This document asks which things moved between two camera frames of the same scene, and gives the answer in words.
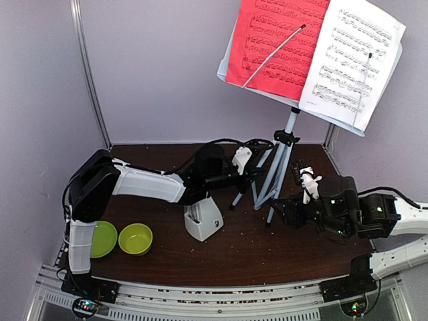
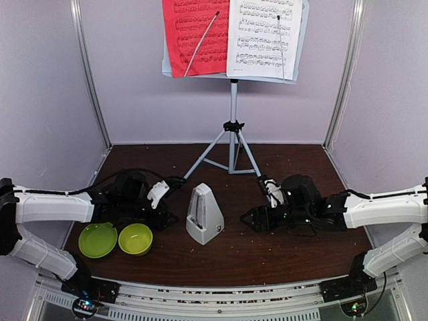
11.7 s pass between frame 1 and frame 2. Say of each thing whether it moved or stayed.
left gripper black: moved
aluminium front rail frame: stayed
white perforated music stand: moved
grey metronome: stayed
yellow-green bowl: stayed
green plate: stayed
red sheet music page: moved
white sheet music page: moved
